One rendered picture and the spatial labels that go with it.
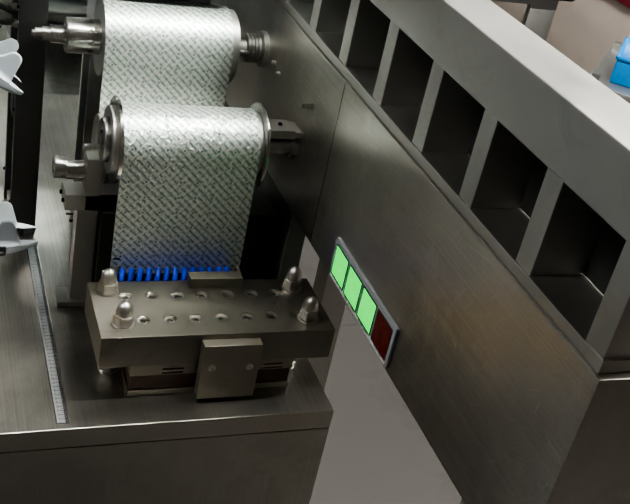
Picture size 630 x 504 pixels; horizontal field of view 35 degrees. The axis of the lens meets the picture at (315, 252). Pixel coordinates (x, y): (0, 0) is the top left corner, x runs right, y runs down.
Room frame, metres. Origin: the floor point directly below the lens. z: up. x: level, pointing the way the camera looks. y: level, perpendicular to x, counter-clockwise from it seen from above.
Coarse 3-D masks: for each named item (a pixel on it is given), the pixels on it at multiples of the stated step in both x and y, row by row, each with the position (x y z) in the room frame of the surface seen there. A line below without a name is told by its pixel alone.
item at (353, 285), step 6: (348, 276) 1.34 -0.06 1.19; (354, 276) 1.32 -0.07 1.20; (348, 282) 1.34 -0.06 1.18; (354, 282) 1.32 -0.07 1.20; (360, 282) 1.30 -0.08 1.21; (348, 288) 1.33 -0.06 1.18; (354, 288) 1.31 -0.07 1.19; (360, 288) 1.30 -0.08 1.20; (348, 294) 1.33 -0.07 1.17; (354, 294) 1.31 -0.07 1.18; (354, 300) 1.31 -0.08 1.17; (354, 306) 1.30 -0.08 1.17
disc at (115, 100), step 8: (112, 104) 1.54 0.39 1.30; (120, 104) 1.49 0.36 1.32; (120, 112) 1.48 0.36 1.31; (120, 120) 1.47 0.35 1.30; (120, 128) 1.47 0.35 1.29; (120, 136) 1.46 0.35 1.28; (120, 144) 1.45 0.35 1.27; (120, 152) 1.45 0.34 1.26; (120, 160) 1.44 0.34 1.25; (120, 168) 1.45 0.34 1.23; (112, 176) 1.49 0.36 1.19
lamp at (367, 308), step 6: (366, 294) 1.28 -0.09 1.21; (366, 300) 1.27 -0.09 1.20; (360, 306) 1.28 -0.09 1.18; (366, 306) 1.27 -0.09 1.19; (372, 306) 1.25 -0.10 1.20; (360, 312) 1.28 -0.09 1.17; (366, 312) 1.26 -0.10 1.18; (372, 312) 1.25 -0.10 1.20; (360, 318) 1.28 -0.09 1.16; (366, 318) 1.26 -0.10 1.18; (372, 318) 1.24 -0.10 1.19; (366, 324) 1.26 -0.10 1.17
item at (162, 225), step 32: (128, 192) 1.46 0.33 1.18; (160, 192) 1.48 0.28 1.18; (192, 192) 1.51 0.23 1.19; (224, 192) 1.53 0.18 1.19; (128, 224) 1.46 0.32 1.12; (160, 224) 1.49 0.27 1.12; (192, 224) 1.51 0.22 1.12; (224, 224) 1.54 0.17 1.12; (128, 256) 1.47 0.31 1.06; (160, 256) 1.49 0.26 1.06; (192, 256) 1.52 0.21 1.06; (224, 256) 1.54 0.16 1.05
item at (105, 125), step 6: (102, 120) 1.51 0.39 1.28; (108, 120) 1.50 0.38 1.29; (102, 126) 1.50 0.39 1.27; (108, 126) 1.49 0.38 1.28; (102, 132) 1.52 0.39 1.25; (108, 132) 1.48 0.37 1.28; (102, 138) 1.49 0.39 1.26; (108, 138) 1.47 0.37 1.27; (102, 144) 1.49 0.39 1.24; (108, 144) 1.47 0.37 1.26; (102, 150) 1.48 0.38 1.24; (108, 150) 1.47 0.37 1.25; (102, 156) 1.48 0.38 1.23; (108, 156) 1.47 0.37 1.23
